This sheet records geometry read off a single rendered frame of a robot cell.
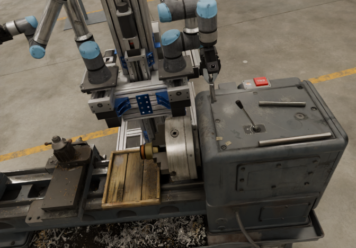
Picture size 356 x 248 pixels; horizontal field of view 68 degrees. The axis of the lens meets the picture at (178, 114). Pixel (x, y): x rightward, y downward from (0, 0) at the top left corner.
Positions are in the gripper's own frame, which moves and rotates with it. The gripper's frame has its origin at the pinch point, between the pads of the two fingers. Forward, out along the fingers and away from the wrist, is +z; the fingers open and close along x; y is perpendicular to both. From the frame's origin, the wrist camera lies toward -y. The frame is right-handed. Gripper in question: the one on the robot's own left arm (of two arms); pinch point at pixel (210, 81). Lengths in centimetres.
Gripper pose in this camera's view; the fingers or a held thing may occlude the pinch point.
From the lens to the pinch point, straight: 122.7
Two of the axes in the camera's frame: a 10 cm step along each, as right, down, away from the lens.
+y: -0.7, -6.8, 7.3
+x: -9.9, 1.3, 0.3
